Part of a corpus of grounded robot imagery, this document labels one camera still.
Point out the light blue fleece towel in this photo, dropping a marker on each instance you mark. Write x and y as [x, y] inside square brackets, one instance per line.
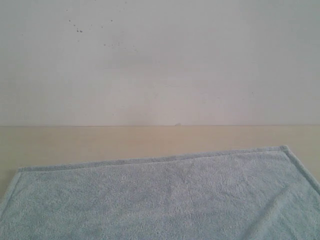
[247, 194]

